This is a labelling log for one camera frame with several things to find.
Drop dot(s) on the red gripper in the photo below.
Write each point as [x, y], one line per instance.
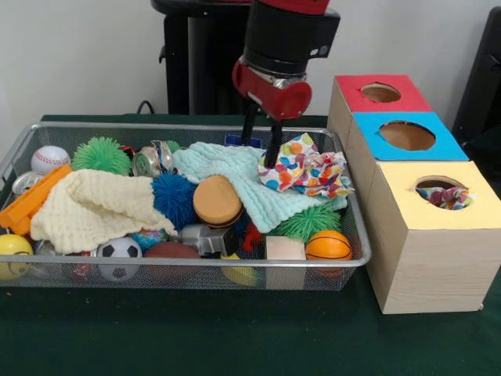
[266, 98]

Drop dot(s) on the green spiky rubber ball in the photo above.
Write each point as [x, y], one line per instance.
[102, 154]

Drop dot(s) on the shallow clear plastic bin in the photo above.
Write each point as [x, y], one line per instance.
[336, 243]

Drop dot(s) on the small black white soccer ball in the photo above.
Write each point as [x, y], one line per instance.
[119, 247]

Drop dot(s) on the orange notched foam block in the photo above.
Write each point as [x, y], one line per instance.
[27, 203]

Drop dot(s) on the cream waffle cloth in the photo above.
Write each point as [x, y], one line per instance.
[90, 207]

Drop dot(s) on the black metal stand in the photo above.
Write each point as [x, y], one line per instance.
[485, 78]

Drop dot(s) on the yellow tennis ball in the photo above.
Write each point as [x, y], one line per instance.
[13, 246]

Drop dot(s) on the white baseball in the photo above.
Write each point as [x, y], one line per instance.
[50, 158]

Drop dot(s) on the light blue waffle cloth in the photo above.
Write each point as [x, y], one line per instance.
[223, 164]

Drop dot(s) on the blue spiky rubber ball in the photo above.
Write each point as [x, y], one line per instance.
[172, 199]

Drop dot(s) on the dark green tablecloth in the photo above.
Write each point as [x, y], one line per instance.
[483, 144]
[195, 333]

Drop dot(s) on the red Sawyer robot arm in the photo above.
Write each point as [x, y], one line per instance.
[285, 35]

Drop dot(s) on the small orange basketball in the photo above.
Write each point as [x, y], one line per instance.
[328, 246]

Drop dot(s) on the wooden box with three holes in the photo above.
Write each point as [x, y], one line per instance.
[430, 266]

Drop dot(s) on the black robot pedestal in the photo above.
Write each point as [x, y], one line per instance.
[211, 66]

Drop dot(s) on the small brown football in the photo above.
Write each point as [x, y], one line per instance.
[172, 250]

